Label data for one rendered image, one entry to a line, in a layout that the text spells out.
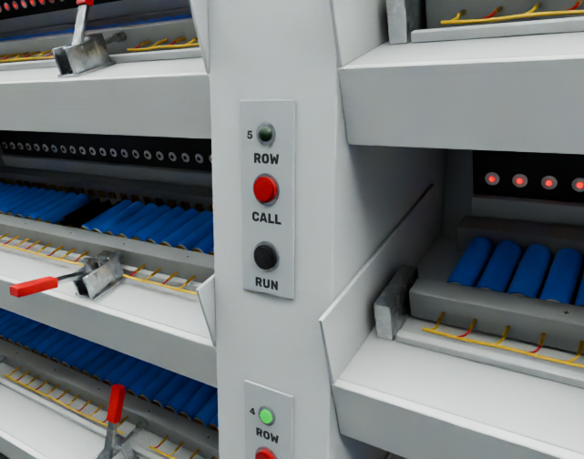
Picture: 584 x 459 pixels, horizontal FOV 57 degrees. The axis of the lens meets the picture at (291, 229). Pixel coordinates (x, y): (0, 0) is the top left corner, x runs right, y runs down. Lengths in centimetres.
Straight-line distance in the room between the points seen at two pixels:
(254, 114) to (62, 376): 46
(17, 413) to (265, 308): 44
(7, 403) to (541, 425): 60
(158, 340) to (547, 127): 31
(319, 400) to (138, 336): 17
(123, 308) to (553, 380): 33
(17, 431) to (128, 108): 42
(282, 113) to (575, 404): 23
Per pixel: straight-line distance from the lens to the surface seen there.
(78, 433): 67
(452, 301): 37
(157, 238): 54
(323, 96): 32
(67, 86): 48
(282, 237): 34
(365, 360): 36
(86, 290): 53
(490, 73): 28
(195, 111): 39
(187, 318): 44
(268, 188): 33
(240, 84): 35
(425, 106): 30
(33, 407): 73
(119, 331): 49
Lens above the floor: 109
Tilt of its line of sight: 12 degrees down
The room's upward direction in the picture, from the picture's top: straight up
